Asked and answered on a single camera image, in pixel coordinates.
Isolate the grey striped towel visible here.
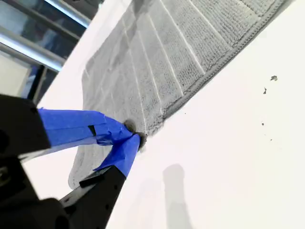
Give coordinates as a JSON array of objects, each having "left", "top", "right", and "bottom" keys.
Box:
[{"left": 68, "top": 0, "right": 290, "bottom": 189}]

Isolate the pale beige board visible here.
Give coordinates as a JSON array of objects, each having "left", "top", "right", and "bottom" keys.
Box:
[{"left": 0, "top": 53, "right": 33, "bottom": 98}]

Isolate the silver metal rail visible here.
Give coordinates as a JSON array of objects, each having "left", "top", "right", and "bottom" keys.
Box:
[
  {"left": 44, "top": 0, "right": 92, "bottom": 28},
  {"left": 0, "top": 26, "right": 65, "bottom": 72}
]

